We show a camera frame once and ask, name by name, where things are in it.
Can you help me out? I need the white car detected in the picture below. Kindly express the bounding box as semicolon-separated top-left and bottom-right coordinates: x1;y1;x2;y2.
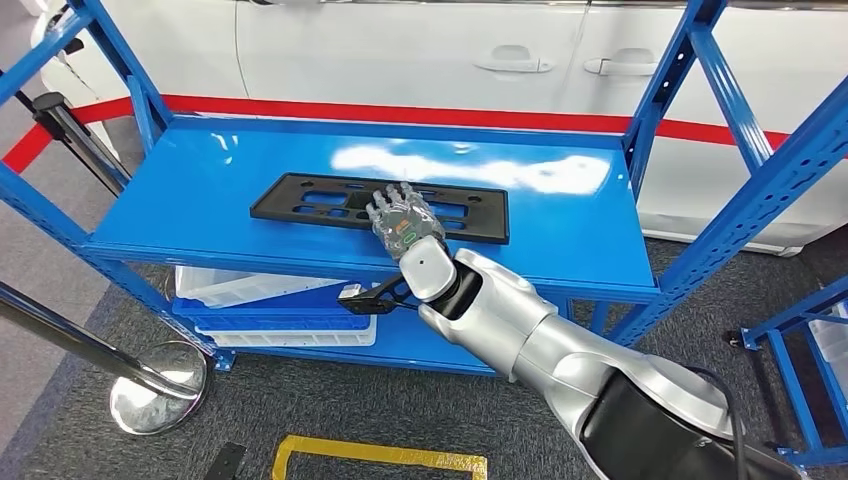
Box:
29;0;848;258

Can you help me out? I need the red barrier belt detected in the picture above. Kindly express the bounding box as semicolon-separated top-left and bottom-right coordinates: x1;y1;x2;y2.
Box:
1;94;793;175

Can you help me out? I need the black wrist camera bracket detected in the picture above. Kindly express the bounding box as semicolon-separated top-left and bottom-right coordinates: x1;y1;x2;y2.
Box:
201;442;248;480
337;274;425;316

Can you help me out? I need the small blue metal rack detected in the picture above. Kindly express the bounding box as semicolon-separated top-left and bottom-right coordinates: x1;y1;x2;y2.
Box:
725;274;848;470

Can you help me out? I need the black left wrist camera bracket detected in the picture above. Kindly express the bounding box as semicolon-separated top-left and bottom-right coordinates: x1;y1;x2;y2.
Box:
201;442;248;480

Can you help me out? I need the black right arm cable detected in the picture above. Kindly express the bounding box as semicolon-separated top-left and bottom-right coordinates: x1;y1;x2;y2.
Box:
685;366;753;480

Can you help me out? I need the yellow floor tape square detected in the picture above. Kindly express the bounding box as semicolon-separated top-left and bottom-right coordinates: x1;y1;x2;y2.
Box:
271;433;490;480

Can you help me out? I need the translucent white plastic bin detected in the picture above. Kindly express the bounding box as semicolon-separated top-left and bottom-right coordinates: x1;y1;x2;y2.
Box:
174;265;347;310

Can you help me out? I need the chrome stanchion with dark base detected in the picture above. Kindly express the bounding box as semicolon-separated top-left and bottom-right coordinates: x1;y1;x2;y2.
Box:
31;91;134;199

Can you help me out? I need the translucent white storage bin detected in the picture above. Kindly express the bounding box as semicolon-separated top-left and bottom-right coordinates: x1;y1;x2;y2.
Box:
809;301;848;382

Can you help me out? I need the white plastic crate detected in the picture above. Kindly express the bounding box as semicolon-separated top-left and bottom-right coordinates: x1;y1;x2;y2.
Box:
197;314;379;349

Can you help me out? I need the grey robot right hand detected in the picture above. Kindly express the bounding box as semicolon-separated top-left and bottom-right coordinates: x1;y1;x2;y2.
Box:
365;182;446;263

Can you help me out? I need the black right wrist camera bracket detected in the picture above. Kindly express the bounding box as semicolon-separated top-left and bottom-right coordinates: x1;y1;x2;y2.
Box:
337;274;425;316

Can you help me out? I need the black plastic frame part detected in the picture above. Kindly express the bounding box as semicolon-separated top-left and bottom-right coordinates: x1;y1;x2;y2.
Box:
249;172;511;246

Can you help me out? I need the blue metal shelf rack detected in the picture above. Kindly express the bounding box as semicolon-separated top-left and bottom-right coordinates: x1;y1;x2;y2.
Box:
0;0;848;379

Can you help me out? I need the chrome stanchion with round base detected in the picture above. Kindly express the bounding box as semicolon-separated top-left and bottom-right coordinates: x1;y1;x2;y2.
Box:
0;281;210;437

